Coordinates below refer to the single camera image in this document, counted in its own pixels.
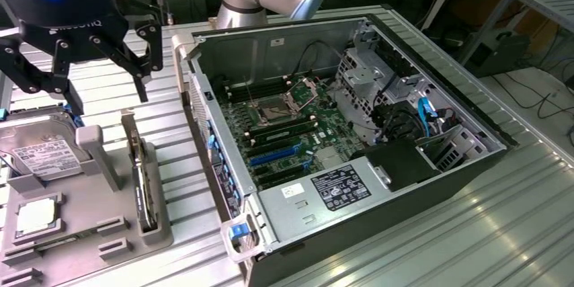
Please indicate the grey power supply unit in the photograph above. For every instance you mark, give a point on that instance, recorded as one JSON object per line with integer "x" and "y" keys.
{"x": 291, "y": 213}

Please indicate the silver CPU chip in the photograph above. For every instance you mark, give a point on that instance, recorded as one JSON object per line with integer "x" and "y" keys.
{"x": 37, "y": 216}

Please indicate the open black PC case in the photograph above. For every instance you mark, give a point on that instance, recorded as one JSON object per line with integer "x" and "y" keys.
{"x": 357, "y": 219}

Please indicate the green RAM stick on rack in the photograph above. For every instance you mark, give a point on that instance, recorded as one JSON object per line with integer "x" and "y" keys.
{"x": 66, "y": 240}

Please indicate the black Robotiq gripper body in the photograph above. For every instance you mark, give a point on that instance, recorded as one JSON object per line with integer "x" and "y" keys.
{"x": 57, "y": 4}

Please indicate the blue case latch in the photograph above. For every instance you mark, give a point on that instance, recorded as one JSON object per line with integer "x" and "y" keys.
{"x": 237, "y": 230}

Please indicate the black plastic shroud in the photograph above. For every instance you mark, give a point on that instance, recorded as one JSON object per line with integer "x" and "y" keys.
{"x": 393, "y": 162}

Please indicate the metal socket cover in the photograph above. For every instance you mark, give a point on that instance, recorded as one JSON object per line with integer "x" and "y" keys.
{"x": 301, "y": 90}

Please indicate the blue slot retainer clip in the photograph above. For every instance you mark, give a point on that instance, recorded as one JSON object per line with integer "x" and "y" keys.
{"x": 225, "y": 170}
{"x": 219, "y": 157}
{"x": 229, "y": 183}
{"x": 215, "y": 146}
{"x": 235, "y": 195}

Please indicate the blue expansion slot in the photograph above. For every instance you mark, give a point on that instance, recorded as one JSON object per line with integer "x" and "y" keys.
{"x": 273, "y": 156}

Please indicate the thin metal locking lever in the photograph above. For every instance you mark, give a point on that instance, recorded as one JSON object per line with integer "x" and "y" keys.
{"x": 249, "y": 89}

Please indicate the black RAM slot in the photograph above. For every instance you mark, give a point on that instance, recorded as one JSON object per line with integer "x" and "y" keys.
{"x": 257, "y": 84}
{"x": 257, "y": 91}
{"x": 287, "y": 122}
{"x": 257, "y": 94}
{"x": 257, "y": 87}

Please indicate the long black expansion slot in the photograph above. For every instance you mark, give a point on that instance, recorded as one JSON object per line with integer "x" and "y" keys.
{"x": 280, "y": 172}
{"x": 283, "y": 181}
{"x": 271, "y": 148}

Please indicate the silver chipset heatsink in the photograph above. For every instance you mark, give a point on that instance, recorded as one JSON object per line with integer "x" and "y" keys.
{"x": 331, "y": 155}

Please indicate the perforated metal disk bay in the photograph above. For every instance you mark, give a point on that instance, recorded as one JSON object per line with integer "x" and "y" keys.
{"x": 363, "y": 75}

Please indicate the grey parts rack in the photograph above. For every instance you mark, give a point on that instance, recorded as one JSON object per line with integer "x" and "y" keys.
{"x": 89, "y": 206}

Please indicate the black box device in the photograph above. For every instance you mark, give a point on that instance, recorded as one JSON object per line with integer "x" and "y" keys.
{"x": 498, "y": 55}

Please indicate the slotted metal disk bay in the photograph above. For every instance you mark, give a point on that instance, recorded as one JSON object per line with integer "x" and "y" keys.
{"x": 448, "y": 156}

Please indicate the installed green RAM stick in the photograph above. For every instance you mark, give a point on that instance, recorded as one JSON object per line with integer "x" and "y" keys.
{"x": 281, "y": 134}

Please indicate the CPU socket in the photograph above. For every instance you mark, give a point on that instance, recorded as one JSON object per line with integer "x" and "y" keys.
{"x": 273, "y": 110}

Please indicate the silver hard disk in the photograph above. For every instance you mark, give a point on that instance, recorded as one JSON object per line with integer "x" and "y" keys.
{"x": 36, "y": 146}

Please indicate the green motherboard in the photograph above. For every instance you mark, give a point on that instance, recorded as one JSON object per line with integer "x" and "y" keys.
{"x": 323, "y": 115}

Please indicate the short black expansion slot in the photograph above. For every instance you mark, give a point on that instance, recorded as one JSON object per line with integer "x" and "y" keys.
{"x": 260, "y": 169}

